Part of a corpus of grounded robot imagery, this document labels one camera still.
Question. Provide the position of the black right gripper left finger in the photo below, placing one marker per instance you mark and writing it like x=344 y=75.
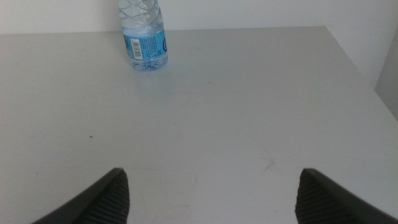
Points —
x=99 y=202

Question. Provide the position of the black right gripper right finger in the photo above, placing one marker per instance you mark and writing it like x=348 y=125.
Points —
x=323 y=202

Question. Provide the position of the clear water bottle blue cap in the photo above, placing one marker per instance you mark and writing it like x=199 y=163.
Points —
x=144 y=46

